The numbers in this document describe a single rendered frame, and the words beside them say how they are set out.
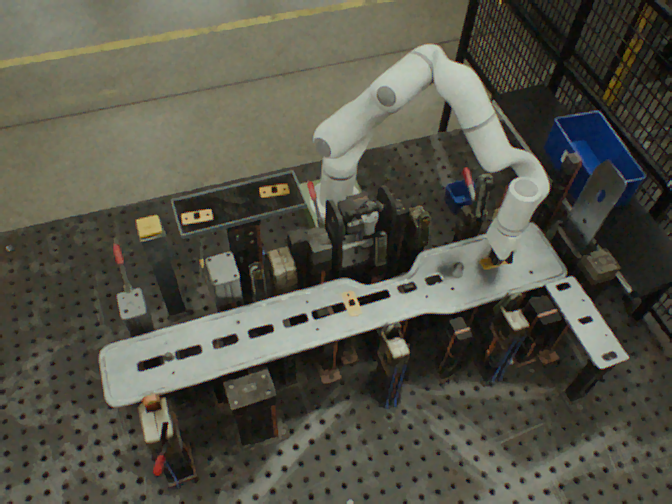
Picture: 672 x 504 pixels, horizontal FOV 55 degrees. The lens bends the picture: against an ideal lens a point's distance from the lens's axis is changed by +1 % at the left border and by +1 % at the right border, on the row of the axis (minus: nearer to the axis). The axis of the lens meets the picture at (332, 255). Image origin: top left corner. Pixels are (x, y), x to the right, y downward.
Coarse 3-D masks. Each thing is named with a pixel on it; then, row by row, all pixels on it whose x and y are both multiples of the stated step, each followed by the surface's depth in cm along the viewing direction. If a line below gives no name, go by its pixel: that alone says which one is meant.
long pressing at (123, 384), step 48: (480, 240) 200; (528, 240) 201; (336, 288) 188; (384, 288) 189; (432, 288) 189; (480, 288) 190; (528, 288) 191; (144, 336) 177; (192, 336) 178; (240, 336) 178; (288, 336) 179; (336, 336) 179; (144, 384) 169; (192, 384) 170
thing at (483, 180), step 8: (480, 176) 187; (488, 176) 187; (480, 184) 187; (488, 184) 185; (480, 192) 189; (488, 192) 190; (480, 200) 193; (472, 208) 196; (480, 208) 196; (480, 216) 198
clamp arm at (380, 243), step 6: (378, 234) 187; (384, 234) 188; (378, 240) 188; (384, 240) 189; (378, 246) 190; (384, 246) 191; (378, 252) 192; (384, 252) 193; (378, 258) 194; (384, 258) 195
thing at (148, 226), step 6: (150, 216) 181; (156, 216) 181; (138, 222) 179; (144, 222) 180; (150, 222) 180; (156, 222) 180; (144, 228) 178; (150, 228) 178; (156, 228) 178; (144, 234) 177; (150, 234) 178
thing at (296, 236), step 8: (288, 232) 187; (296, 232) 187; (288, 240) 188; (296, 240) 185; (304, 240) 186; (296, 248) 187; (304, 248) 189; (296, 256) 191; (304, 256) 193; (296, 264) 195; (304, 264) 196; (304, 272) 200; (304, 280) 204
